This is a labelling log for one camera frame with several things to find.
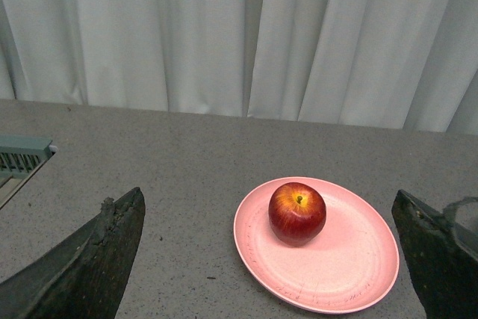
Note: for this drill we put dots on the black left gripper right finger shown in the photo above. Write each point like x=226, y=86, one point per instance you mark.
x=441, y=256

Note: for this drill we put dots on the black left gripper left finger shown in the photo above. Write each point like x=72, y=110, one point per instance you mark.
x=85, y=275

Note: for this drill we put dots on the red apple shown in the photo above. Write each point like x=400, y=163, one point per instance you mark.
x=297, y=213

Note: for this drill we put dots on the pink plate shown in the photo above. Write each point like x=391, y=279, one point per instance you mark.
x=351, y=265

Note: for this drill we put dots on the grey-green slotted rack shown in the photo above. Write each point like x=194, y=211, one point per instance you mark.
x=21, y=157

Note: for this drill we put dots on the white curtain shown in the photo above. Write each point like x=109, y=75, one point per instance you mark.
x=408, y=64

